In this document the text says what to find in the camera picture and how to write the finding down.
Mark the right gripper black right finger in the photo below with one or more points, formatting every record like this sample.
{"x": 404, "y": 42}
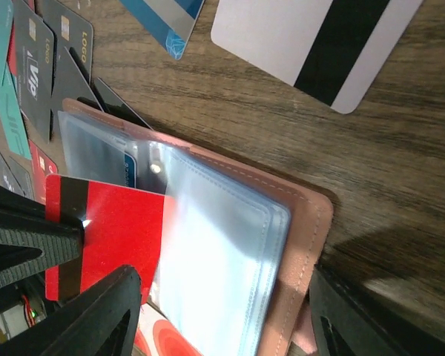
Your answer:
{"x": 347, "y": 321}

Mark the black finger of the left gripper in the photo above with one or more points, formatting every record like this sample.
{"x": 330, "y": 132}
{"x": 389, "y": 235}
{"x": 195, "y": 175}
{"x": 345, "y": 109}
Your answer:
{"x": 29, "y": 243}

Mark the black cards front left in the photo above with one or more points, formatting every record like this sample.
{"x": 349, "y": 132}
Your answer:
{"x": 15, "y": 178}

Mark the black cards centre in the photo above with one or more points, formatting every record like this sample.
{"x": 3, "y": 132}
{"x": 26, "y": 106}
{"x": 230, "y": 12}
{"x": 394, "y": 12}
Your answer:
{"x": 53, "y": 63}

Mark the red card black stripe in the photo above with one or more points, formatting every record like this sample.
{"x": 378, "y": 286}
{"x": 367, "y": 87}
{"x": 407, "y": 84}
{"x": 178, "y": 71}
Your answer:
{"x": 122, "y": 226}

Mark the red vip card front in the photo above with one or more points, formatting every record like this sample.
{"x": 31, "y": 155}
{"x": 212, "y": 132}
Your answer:
{"x": 42, "y": 165}

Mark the white red circle card front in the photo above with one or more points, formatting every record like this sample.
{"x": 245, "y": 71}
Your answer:
{"x": 155, "y": 335}

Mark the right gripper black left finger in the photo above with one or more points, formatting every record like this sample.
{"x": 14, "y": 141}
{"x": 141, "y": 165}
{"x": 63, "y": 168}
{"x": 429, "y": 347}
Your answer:
{"x": 100, "y": 321}

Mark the black cards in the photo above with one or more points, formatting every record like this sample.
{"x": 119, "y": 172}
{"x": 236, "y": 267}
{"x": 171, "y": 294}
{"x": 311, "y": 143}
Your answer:
{"x": 15, "y": 178}
{"x": 53, "y": 63}

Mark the teal cards centre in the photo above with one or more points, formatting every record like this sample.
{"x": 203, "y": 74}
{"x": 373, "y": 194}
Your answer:
{"x": 10, "y": 114}

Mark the blue card front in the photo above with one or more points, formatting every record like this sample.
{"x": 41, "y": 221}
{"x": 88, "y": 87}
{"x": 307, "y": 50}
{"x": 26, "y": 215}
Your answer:
{"x": 130, "y": 170}

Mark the pink leather card holder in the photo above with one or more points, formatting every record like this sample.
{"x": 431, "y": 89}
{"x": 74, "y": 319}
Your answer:
{"x": 239, "y": 245}

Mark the blue striped card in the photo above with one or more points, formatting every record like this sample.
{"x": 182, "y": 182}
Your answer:
{"x": 170, "y": 22}

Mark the white card black stripe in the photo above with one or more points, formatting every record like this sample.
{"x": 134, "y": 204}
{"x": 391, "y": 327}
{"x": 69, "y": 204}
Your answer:
{"x": 330, "y": 50}

